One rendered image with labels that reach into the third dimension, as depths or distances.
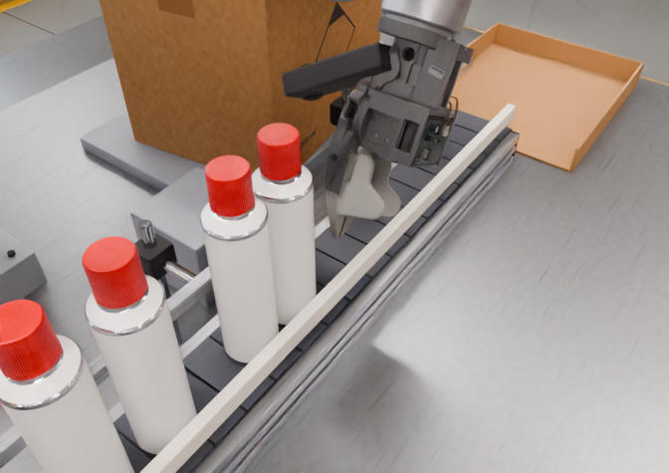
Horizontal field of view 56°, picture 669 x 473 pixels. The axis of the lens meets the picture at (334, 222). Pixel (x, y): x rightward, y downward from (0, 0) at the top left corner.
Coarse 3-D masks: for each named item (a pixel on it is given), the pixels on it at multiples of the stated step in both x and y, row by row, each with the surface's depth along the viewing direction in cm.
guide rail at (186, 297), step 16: (464, 64) 82; (320, 176) 64; (320, 192) 64; (208, 272) 54; (192, 288) 53; (208, 288) 54; (176, 304) 52; (192, 304) 53; (96, 368) 47; (16, 432) 43; (0, 448) 42; (16, 448) 43; (0, 464) 42
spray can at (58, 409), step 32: (0, 320) 35; (32, 320) 35; (0, 352) 34; (32, 352) 35; (64, 352) 38; (0, 384) 36; (32, 384) 36; (64, 384) 37; (96, 384) 41; (32, 416) 36; (64, 416) 38; (96, 416) 40; (32, 448) 39; (64, 448) 39; (96, 448) 41
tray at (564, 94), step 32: (512, 32) 112; (480, 64) 109; (512, 64) 109; (544, 64) 109; (576, 64) 108; (608, 64) 105; (640, 64) 102; (480, 96) 101; (512, 96) 101; (544, 96) 101; (576, 96) 101; (608, 96) 101; (512, 128) 94; (544, 128) 94; (576, 128) 94; (544, 160) 88; (576, 160) 86
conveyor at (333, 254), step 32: (480, 128) 86; (448, 160) 80; (480, 160) 80; (416, 192) 75; (448, 192) 75; (352, 224) 71; (384, 224) 71; (416, 224) 71; (320, 256) 67; (352, 256) 67; (384, 256) 67; (320, 288) 64; (352, 288) 64; (192, 352) 58; (224, 352) 58; (192, 384) 55; (224, 384) 55; (128, 448) 51
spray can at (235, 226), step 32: (224, 160) 46; (224, 192) 44; (224, 224) 46; (256, 224) 47; (224, 256) 48; (256, 256) 48; (224, 288) 50; (256, 288) 50; (224, 320) 53; (256, 320) 53; (256, 352) 56
